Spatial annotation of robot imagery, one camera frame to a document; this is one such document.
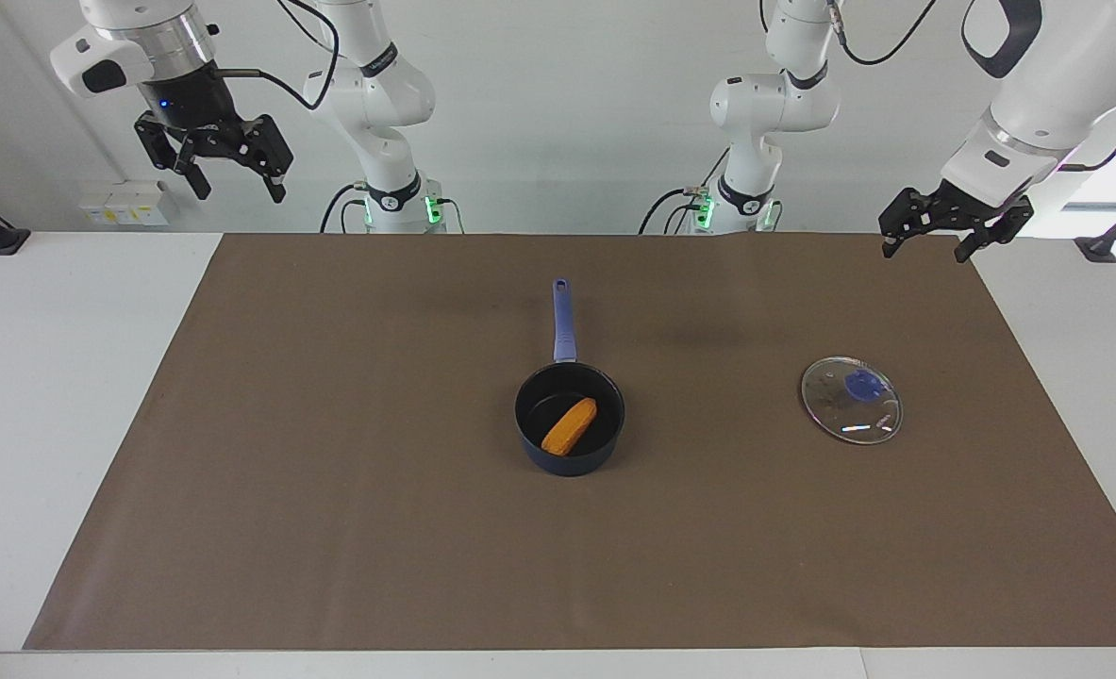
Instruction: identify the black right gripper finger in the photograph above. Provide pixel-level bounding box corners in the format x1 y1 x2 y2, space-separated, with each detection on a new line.
237 115 294 204
135 118 211 201

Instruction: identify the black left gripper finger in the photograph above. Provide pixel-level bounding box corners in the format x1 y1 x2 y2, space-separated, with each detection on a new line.
878 189 941 256
954 198 1035 263

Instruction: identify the glass lid blue knob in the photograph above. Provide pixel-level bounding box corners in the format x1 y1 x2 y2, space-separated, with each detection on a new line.
800 356 904 445

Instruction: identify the yellow corn cob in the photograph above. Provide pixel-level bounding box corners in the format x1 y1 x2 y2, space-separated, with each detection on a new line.
541 397 598 457

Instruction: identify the brown paper table mat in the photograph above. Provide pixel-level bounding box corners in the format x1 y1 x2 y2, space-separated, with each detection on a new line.
23 233 1116 652

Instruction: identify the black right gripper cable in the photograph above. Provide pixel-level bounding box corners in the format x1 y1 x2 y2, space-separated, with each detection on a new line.
213 0 341 111

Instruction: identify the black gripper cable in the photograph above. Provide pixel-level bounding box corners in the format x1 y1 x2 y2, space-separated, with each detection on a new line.
826 0 1116 175
213 0 341 111

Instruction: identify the white wall socket box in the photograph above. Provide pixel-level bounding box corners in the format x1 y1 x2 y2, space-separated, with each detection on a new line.
79 180 179 227

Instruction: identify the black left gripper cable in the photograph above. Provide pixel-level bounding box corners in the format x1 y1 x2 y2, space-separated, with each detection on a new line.
826 0 1116 175

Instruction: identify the blue saucepan with handle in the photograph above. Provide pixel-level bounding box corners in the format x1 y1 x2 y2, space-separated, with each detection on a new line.
514 277 626 477

